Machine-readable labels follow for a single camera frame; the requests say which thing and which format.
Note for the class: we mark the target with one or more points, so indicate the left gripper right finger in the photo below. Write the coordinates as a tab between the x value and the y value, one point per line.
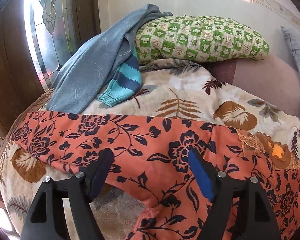
254	219

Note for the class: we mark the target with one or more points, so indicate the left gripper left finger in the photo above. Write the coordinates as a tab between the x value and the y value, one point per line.
46	217

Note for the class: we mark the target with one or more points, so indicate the orange floral blouse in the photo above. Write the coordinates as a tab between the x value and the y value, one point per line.
151	164

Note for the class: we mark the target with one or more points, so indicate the leaf pattern cream blanket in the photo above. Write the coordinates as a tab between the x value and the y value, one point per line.
170	88

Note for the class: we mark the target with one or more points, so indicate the blue grey cloth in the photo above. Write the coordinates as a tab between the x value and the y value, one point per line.
94	64

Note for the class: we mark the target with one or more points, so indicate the teal striped sweater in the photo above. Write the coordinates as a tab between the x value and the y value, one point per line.
126	82

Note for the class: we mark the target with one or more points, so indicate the green checkered pillow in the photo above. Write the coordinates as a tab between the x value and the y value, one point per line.
198	39

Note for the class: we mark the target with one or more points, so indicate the stained glass window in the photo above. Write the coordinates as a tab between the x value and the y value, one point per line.
50	36

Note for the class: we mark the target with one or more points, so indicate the dark wooden door frame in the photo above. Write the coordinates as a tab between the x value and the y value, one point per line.
19	82

